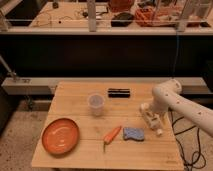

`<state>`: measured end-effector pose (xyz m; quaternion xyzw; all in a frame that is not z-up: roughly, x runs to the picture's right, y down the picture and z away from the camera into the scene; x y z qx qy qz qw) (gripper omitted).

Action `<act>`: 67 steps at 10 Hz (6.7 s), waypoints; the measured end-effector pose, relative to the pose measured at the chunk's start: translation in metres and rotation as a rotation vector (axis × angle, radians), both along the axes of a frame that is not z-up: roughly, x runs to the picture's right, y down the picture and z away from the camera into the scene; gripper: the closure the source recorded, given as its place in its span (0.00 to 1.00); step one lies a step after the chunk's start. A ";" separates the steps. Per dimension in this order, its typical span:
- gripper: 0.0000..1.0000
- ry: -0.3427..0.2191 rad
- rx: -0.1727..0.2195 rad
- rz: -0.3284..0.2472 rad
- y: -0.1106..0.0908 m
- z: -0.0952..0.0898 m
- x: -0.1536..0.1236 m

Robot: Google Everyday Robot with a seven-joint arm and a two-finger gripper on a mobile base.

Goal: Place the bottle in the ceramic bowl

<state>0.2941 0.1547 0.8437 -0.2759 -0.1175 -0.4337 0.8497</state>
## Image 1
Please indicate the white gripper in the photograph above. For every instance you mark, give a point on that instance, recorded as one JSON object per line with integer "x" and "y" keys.
{"x": 152, "y": 117}

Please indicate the clear plastic bottle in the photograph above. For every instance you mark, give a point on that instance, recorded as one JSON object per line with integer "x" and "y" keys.
{"x": 96, "y": 104}

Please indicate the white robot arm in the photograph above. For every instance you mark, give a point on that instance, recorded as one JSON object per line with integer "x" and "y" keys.
{"x": 166, "y": 96}

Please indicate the orange ceramic bowl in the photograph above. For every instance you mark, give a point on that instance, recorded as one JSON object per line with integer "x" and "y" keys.
{"x": 60, "y": 136}

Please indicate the blue sponge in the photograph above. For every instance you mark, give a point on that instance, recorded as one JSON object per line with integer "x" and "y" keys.
{"x": 130, "y": 133}

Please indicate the orange carrot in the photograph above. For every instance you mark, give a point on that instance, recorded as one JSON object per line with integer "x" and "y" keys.
{"x": 109, "y": 137}

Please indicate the black rectangular box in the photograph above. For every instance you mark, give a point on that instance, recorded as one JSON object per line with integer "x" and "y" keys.
{"x": 118, "y": 93}

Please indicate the orange crate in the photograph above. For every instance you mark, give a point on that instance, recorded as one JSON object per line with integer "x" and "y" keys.
{"x": 151, "y": 18}

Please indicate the black bag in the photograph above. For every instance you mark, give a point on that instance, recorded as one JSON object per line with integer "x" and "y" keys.
{"x": 122, "y": 19}

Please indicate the grey metal clamp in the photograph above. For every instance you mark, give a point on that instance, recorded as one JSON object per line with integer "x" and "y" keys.
{"x": 14, "y": 76}

